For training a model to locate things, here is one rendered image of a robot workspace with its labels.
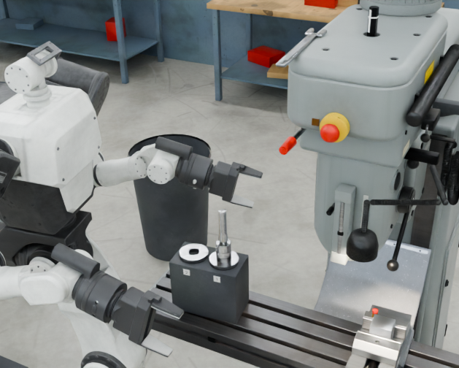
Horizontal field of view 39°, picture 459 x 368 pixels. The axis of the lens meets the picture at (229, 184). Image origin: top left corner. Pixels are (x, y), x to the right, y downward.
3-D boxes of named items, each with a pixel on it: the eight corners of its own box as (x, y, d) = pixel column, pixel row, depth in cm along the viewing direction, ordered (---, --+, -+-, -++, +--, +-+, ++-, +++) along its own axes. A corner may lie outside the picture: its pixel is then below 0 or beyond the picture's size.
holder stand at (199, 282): (236, 325, 203) (235, 274, 193) (172, 309, 210) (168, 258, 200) (249, 300, 213) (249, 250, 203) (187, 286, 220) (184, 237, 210)
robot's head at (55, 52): (10, 75, 143) (22, 49, 139) (32, 62, 150) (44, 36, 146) (33, 93, 144) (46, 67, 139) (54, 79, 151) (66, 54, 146)
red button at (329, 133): (336, 146, 132) (338, 128, 130) (318, 142, 134) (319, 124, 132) (341, 139, 135) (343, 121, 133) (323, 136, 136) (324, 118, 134)
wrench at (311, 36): (289, 69, 129) (290, 64, 128) (271, 66, 130) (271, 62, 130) (326, 33, 148) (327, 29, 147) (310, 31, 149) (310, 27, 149)
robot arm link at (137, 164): (176, 175, 174) (135, 184, 180) (187, 156, 181) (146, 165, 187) (166, 155, 171) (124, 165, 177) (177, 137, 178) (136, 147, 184)
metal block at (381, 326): (389, 347, 183) (391, 331, 180) (368, 341, 185) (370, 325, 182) (393, 335, 187) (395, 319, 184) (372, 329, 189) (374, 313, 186)
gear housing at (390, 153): (399, 171, 145) (404, 131, 140) (296, 150, 155) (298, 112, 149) (432, 114, 170) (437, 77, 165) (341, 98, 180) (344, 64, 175)
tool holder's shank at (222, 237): (215, 242, 197) (214, 211, 191) (222, 237, 199) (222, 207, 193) (223, 246, 195) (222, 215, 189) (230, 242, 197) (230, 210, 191)
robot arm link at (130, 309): (131, 356, 129) (81, 329, 132) (155, 328, 137) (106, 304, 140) (144, 309, 123) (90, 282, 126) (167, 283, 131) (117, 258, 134)
